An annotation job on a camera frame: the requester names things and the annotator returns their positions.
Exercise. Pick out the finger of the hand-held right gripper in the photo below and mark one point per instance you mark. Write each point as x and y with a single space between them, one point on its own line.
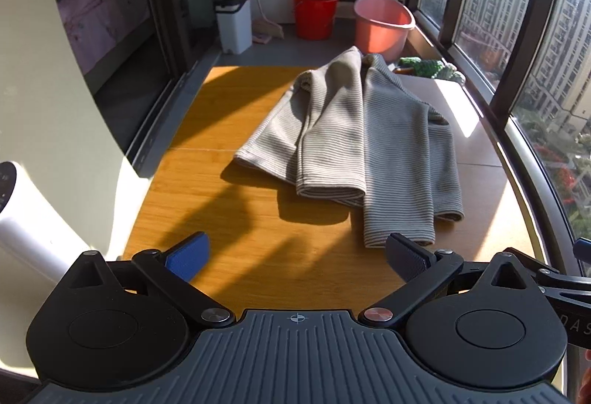
554 274
584 248

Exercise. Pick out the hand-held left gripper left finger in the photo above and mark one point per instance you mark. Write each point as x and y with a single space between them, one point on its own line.
187 256

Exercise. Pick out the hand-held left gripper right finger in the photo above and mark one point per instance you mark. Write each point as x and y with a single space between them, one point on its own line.
408 258

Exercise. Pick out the grey striped shirt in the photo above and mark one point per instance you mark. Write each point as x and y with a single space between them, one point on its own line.
369 145

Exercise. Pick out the white cylindrical appliance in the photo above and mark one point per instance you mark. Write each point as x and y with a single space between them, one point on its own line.
27 228

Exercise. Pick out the green crocheted plush toy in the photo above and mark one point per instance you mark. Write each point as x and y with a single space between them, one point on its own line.
429 67

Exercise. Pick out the pink plastic basin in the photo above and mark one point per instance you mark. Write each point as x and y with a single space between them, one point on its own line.
381 27

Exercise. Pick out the white trash bin black lid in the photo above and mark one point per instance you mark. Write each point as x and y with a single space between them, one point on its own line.
234 25

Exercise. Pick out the bed with pink bedding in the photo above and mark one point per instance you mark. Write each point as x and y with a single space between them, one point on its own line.
101 11

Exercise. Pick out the red plastic bucket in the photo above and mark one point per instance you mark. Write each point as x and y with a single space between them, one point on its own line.
315 16

